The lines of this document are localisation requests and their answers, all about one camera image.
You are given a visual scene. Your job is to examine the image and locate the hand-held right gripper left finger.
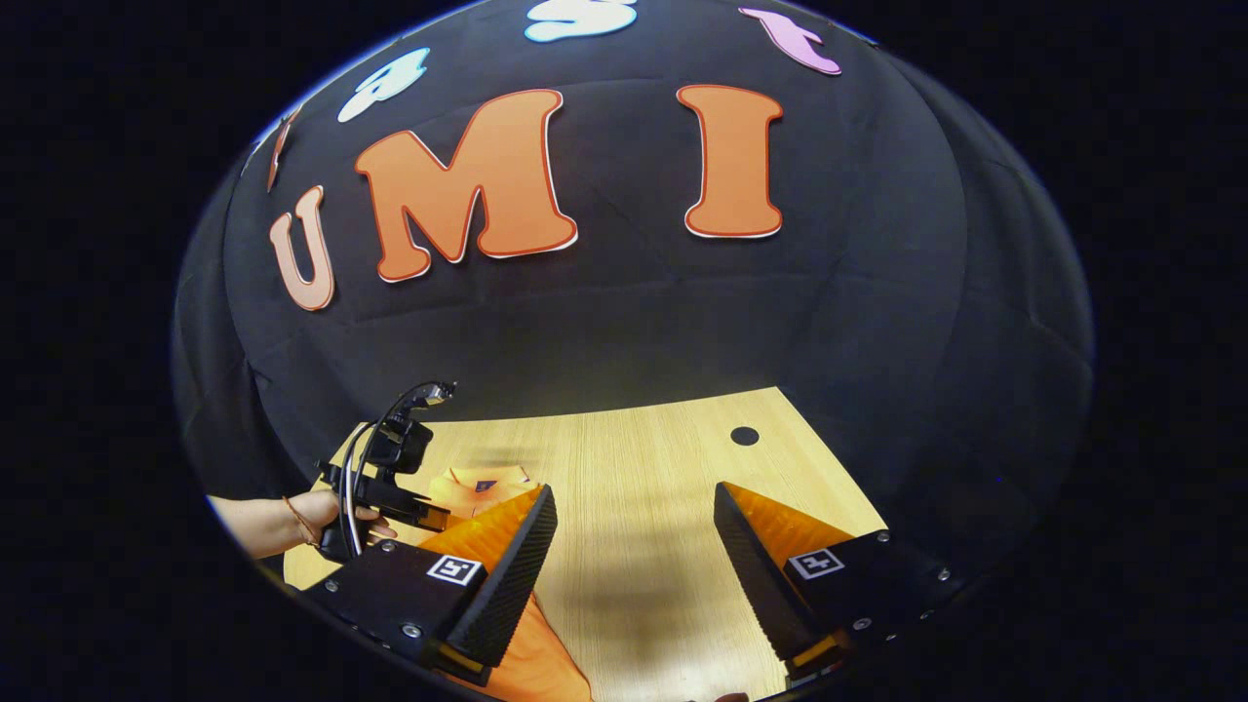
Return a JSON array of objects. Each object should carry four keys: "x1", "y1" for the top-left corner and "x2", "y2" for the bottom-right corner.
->
[{"x1": 312, "y1": 485, "x2": 560, "y2": 683}]

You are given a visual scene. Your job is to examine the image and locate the orange T-shirt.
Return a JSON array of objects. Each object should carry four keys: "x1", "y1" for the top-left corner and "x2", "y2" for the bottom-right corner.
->
[{"x1": 419, "y1": 465, "x2": 594, "y2": 702}]

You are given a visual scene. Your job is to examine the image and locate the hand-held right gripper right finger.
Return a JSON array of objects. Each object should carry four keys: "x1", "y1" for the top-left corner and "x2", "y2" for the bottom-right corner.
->
[{"x1": 712, "y1": 481, "x2": 961, "y2": 685}]

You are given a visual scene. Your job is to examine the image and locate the thin orange wrist band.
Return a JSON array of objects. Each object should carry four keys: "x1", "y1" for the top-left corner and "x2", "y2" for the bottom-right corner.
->
[{"x1": 283, "y1": 495, "x2": 321, "y2": 547}]

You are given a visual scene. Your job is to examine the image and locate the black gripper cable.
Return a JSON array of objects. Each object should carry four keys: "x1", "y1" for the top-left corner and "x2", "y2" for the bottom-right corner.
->
[{"x1": 343, "y1": 382, "x2": 457, "y2": 559}]

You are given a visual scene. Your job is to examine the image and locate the black backdrop cloth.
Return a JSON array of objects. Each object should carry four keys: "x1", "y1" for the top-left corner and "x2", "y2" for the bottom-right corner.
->
[{"x1": 174, "y1": 0, "x2": 1093, "y2": 586}]

